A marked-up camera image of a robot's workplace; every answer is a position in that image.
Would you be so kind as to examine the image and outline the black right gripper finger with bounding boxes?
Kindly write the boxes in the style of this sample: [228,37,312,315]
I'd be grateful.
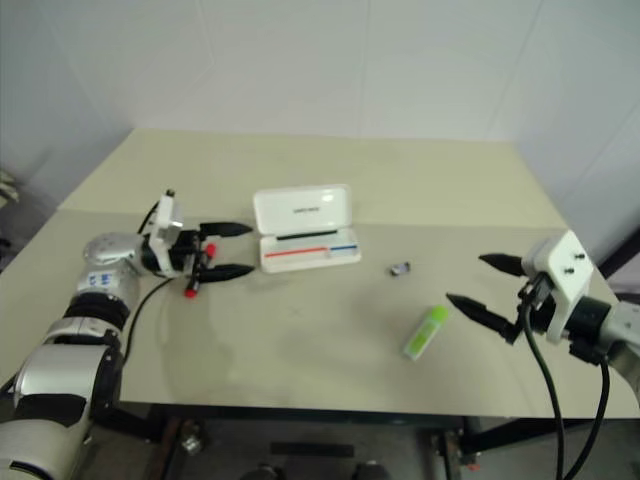
[478,252,524,277]
[445,293,522,346]

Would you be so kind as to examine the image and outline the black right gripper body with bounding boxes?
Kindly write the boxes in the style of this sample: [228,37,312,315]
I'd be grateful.
[516,271,555,335]

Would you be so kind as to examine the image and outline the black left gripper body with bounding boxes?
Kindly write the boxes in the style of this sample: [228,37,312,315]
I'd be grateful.
[169,225,211,286]

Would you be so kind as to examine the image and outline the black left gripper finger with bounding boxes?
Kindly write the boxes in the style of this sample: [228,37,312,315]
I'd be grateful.
[199,221,254,238]
[197,264,256,284]

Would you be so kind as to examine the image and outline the red capped marker pen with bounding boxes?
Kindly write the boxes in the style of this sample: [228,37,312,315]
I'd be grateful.
[183,242,219,300]

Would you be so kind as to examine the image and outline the white plastic pencil case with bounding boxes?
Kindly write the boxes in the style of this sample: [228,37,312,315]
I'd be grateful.
[252,183,362,275]

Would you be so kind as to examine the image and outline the red and blue pencil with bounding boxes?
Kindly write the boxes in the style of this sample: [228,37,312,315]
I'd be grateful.
[264,243,360,259]

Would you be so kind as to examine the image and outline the green and white highlighter pen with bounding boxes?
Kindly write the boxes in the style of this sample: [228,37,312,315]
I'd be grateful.
[402,304,450,362]

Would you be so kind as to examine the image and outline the black pen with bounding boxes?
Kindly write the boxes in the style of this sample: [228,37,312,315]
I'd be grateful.
[277,230,337,243]

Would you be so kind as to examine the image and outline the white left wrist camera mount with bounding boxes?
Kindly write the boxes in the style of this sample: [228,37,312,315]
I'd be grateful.
[147,189,185,277]

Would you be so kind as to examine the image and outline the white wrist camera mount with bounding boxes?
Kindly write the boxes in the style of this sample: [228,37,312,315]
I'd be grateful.
[147,189,185,277]
[522,229,596,345]

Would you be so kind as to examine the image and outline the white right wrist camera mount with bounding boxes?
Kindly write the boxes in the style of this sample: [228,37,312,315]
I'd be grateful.
[522,229,596,345]

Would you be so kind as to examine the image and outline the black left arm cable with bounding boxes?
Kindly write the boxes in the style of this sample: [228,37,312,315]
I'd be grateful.
[119,277,176,364]

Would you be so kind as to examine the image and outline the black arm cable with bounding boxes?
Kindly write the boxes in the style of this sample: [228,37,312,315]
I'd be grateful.
[517,289,571,480]
[119,277,176,364]
[569,344,614,480]

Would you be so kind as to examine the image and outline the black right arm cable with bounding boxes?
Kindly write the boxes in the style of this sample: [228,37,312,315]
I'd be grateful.
[569,344,614,480]
[517,289,571,480]

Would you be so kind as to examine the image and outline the black table frame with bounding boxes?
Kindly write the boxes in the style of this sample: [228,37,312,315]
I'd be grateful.
[94,402,640,480]

